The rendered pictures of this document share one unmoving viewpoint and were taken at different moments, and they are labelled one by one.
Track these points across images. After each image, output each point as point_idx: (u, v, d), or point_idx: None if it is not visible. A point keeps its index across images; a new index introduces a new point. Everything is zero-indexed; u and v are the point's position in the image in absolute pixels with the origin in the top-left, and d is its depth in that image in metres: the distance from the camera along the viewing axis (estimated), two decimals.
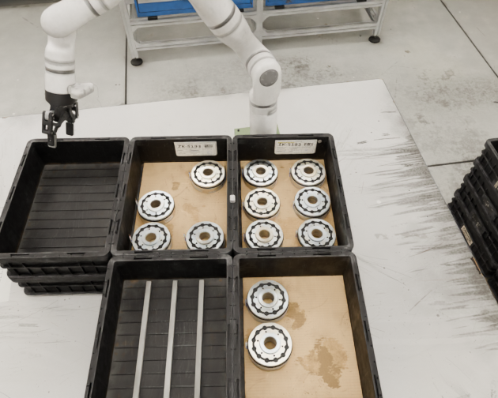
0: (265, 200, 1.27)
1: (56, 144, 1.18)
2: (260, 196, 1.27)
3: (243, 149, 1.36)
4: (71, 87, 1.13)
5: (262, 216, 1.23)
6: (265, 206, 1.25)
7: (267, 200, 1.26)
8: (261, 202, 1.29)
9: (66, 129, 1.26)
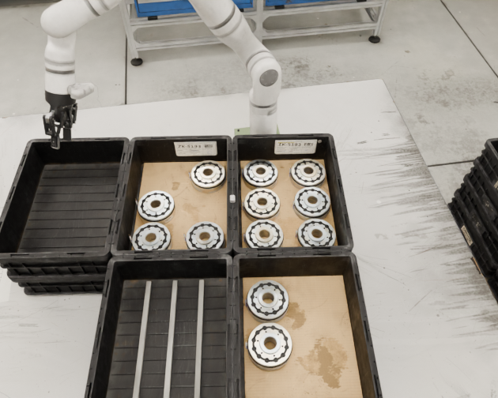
0: (265, 200, 1.27)
1: (59, 145, 1.20)
2: (260, 196, 1.27)
3: (243, 149, 1.36)
4: (71, 87, 1.13)
5: (262, 216, 1.23)
6: (265, 206, 1.25)
7: (267, 200, 1.26)
8: (261, 202, 1.29)
9: (63, 134, 1.25)
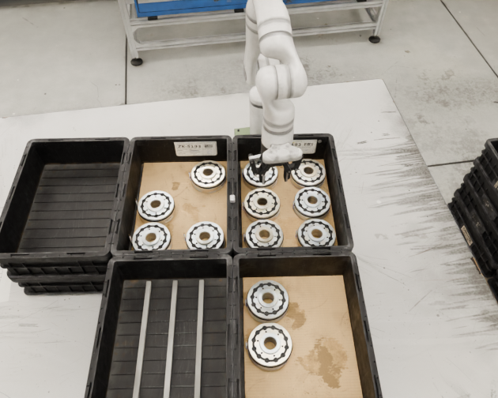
0: (265, 200, 1.27)
1: (264, 182, 1.17)
2: (260, 196, 1.27)
3: (243, 149, 1.36)
4: (271, 147, 1.02)
5: (262, 216, 1.23)
6: (265, 206, 1.25)
7: (267, 200, 1.26)
8: (261, 202, 1.29)
9: (284, 173, 1.18)
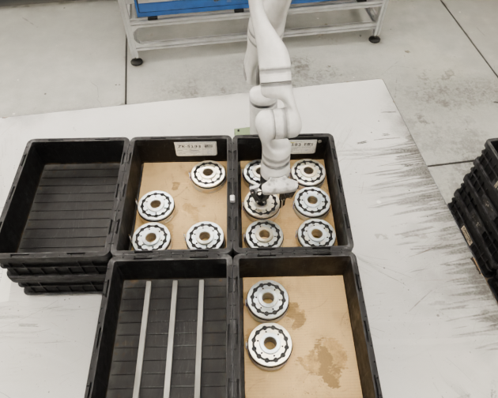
0: None
1: None
2: None
3: (243, 149, 1.36)
4: (269, 179, 1.12)
5: (262, 216, 1.23)
6: (265, 206, 1.25)
7: (267, 200, 1.26)
8: None
9: (279, 200, 1.28)
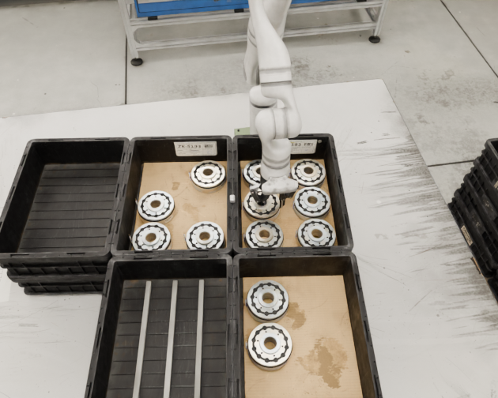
0: None
1: None
2: None
3: (243, 149, 1.36)
4: (269, 179, 1.11)
5: (262, 216, 1.23)
6: (265, 206, 1.25)
7: (267, 200, 1.26)
8: None
9: (279, 200, 1.28)
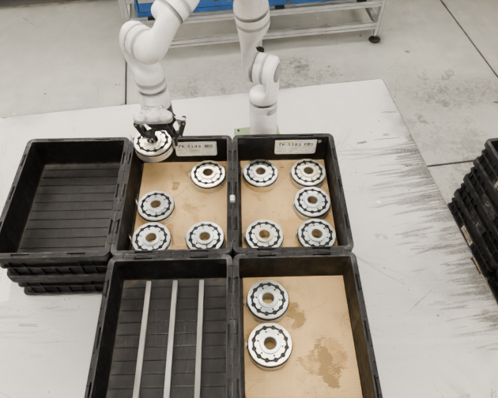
0: (157, 140, 1.21)
1: None
2: None
3: (243, 149, 1.36)
4: (144, 108, 1.05)
5: (149, 153, 1.17)
6: (154, 144, 1.19)
7: (158, 139, 1.20)
8: None
9: None
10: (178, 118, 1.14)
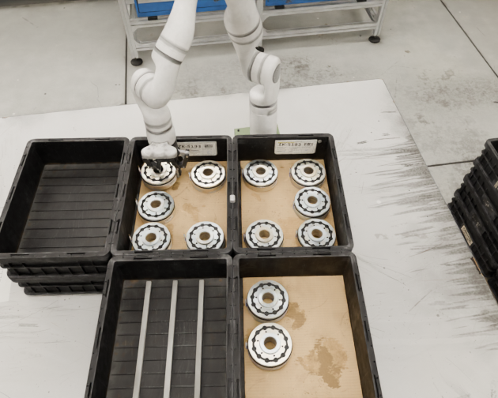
0: None
1: None
2: None
3: (243, 149, 1.36)
4: (151, 144, 1.16)
5: (154, 182, 1.28)
6: (160, 174, 1.29)
7: (163, 169, 1.30)
8: None
9: None
10: (182, 152, 1.24)
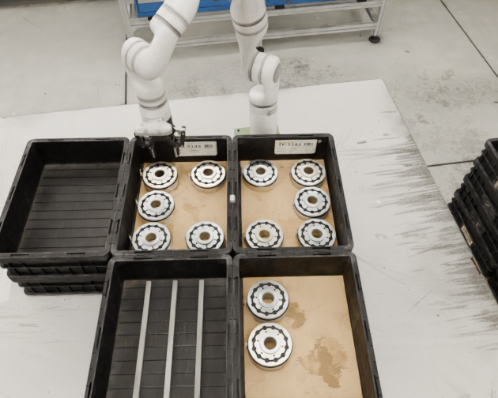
0: (164, 173, 1.33)
1: (154, 155, 1.24)
2: (159, 168, 1.33)
3: (243, 149, 1.36)
4: (144, 120, 1.09)
5: (156, 187, 1.29)
6: (161, 178, 1.31)
7: (164, 173, 1.32)
8: (161, 174, 1.35)
9: None
10: (177, 129, 1.17)
